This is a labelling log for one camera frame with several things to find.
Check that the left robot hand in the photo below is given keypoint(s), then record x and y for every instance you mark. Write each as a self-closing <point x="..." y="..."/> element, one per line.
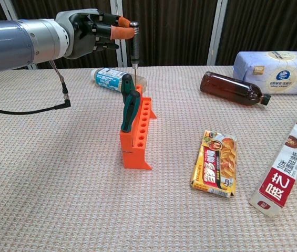
<point x="85" y="34"/>

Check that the black metal precision screwdriver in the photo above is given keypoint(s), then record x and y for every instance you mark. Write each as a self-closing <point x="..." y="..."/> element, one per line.
<point x="135" y="44"/>

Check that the long green-black screwdriver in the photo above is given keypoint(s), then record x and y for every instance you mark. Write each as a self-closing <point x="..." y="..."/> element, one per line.
<point x="126" y="82"/>

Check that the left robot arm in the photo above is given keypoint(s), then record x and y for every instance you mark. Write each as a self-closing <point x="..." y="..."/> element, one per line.
<point x="14" y="44"/>

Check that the orange tool rack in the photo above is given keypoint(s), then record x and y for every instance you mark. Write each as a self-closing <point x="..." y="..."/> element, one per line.
<point x="135" y="155"/>

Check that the clear bottle blue label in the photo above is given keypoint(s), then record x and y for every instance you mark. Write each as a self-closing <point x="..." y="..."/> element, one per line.
<point x="108" y="78"/>

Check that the brown tea bottle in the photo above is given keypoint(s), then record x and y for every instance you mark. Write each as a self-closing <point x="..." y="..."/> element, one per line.
<point x="229" y="88"/>

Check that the beige woven tablecloth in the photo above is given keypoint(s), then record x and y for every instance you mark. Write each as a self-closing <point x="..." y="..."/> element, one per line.
<point x="85" y="210"/>

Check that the yellow food packet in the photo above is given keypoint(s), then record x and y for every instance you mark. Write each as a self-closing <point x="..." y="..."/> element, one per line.
<point x="215" y="165"/>

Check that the blue white tissue pack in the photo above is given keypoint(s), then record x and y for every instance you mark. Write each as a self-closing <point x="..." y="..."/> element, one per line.
<point x="277" y="71"/>

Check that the long white red box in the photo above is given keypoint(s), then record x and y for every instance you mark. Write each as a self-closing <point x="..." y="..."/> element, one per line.
<point x="285" y="170"/>

